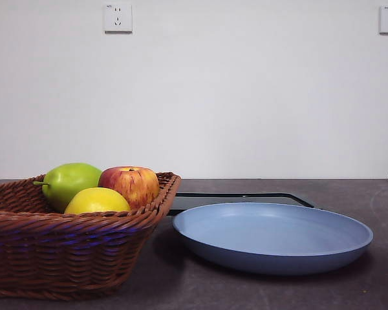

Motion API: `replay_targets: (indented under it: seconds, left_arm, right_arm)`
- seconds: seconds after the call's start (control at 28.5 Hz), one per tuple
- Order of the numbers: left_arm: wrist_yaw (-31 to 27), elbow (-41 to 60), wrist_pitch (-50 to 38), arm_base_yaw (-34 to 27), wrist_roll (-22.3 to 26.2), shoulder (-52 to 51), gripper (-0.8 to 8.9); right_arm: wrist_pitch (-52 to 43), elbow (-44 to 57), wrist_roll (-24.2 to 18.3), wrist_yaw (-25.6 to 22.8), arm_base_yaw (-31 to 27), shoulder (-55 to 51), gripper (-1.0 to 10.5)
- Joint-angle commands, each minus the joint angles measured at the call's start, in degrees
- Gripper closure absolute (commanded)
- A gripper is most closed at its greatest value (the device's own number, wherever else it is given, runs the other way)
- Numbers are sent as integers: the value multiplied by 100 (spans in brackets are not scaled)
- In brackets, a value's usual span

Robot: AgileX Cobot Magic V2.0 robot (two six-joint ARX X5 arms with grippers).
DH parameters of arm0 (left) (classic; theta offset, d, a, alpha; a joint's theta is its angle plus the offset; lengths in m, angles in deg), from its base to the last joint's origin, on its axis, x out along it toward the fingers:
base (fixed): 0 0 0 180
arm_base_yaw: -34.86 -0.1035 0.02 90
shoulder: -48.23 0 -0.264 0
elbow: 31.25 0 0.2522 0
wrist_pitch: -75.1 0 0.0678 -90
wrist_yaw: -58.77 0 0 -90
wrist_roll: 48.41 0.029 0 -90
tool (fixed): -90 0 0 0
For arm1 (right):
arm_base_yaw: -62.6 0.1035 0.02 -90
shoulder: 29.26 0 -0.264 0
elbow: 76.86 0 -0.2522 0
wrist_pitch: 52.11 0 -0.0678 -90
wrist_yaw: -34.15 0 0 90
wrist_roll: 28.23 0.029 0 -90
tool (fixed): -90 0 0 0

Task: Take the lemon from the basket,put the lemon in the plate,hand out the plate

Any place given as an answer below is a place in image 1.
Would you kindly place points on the green pear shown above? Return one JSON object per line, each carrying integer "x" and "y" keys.
{"x": 68, "y": 181}

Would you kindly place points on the blue round plate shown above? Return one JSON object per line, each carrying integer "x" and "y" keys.
{"x": 271, "y": 232}

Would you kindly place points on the black flat tray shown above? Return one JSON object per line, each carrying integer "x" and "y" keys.
{"x": 190, "y": 202}

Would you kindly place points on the red apple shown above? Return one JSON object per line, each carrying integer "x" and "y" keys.
{"x": 132, "y": 187}

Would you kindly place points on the yellow lemon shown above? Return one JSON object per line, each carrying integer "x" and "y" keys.
{"x": 97, "y": 201}

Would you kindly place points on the brown woven wicker basket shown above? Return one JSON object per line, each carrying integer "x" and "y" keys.
{"x": 68, "y": 252}

